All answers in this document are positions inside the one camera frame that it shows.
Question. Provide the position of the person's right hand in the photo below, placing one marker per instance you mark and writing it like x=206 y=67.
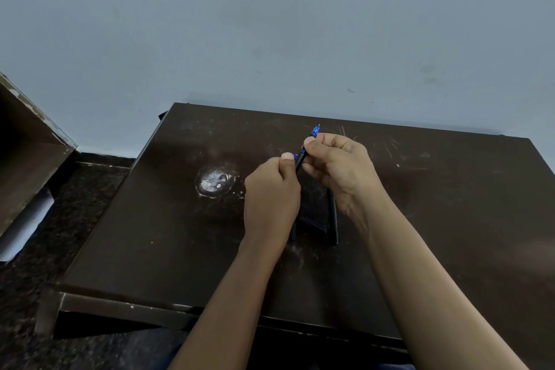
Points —
x=347 y=174

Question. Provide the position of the person's left hand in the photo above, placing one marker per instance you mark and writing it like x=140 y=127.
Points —
x=269 y=200

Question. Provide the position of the person's left thumb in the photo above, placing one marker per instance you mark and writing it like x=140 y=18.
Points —
x=288 y=166

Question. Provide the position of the person's right thumb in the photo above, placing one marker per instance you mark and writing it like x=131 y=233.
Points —
x=316 y=155

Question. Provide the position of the blue pen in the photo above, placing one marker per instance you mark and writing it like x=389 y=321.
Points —
x=314 y=131

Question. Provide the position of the person's right forearm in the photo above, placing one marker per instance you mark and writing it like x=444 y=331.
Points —
x=429 y=291

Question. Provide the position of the person's left forearm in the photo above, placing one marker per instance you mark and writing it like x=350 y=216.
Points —
x=236 y=300

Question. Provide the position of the short black pen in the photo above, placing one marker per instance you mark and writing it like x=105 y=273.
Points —
x=313 y=223

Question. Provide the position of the long black pen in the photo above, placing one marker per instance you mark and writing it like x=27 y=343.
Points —
x=333 y=220

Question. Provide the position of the brown wooden cabinet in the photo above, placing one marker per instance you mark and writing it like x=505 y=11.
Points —
x=28 y=153

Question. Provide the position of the white paper sheet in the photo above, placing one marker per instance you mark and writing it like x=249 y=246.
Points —
x=24 y=226

